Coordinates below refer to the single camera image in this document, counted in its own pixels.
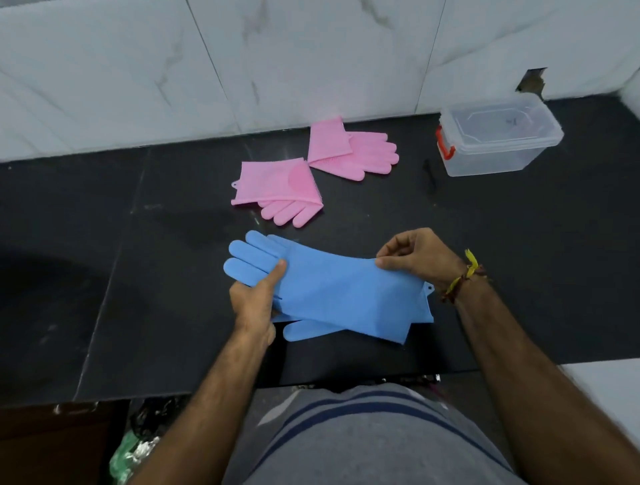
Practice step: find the person's left forearm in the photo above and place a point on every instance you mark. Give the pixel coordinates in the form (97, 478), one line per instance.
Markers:
(210, 409)

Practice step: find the pink rubber glove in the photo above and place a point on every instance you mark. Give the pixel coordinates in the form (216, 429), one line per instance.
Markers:
(270, 182)
(360, 155)

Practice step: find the person's right forearm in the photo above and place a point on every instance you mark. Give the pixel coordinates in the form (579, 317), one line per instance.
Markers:
(525, 389)

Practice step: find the person's right hand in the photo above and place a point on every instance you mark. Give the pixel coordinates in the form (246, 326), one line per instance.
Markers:
(425, 257)

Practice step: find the transparent box lid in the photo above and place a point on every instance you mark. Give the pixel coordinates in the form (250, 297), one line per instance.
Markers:
(500, 120)

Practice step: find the green plastic bag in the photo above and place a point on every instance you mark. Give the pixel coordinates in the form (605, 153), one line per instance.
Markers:
(122, 459)

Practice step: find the blue rubber glove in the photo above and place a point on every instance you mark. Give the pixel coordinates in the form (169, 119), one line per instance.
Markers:
(305, 331)
(340, 290)

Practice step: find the brown wooden cabinet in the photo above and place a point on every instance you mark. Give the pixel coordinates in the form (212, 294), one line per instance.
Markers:
(50, 449)

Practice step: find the transparent plastic box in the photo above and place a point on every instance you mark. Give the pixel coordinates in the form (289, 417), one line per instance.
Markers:
(490, 162)

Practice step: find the person's left hand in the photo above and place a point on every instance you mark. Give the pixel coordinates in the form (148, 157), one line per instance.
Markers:
(252, 310)

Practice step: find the yellow thread wristband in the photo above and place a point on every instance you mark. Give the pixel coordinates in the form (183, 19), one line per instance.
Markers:
(470, 265)

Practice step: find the crumpled aluminium foil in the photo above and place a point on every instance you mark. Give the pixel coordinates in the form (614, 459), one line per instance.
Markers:
(142, 449)

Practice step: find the grey striped shirt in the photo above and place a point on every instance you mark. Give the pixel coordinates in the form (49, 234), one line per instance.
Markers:
(380, 444)

